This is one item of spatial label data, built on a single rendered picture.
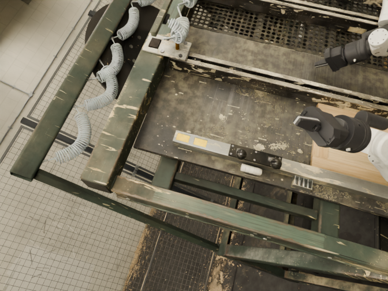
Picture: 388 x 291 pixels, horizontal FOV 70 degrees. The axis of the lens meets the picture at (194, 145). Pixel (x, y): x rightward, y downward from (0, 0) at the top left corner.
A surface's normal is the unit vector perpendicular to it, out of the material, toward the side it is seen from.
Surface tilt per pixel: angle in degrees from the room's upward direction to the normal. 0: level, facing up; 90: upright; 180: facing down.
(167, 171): 59
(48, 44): 90
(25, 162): 90
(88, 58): 90
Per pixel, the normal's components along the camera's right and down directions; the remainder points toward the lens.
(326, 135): -0.90, -0.17
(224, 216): 0.03, -0.42
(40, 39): 0.51, -0.21
